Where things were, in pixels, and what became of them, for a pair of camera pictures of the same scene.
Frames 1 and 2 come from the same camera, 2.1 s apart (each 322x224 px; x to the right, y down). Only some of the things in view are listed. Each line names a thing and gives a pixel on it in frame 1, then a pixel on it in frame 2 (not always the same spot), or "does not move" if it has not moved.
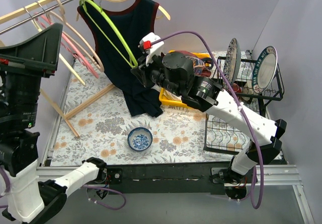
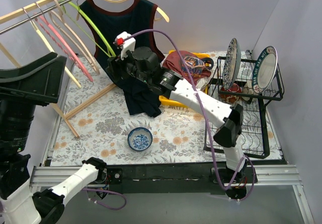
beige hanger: [62, 16] to [61, 22]
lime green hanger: [101, 11] to [101, 44]
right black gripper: [142, 73] to [113, 68]
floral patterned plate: [232, 63] does not move
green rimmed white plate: [264, 69] does not move
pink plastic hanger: [75, 52] to [64, 46]
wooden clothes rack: [38, 5] does not move
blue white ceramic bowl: [140, 139] does not move
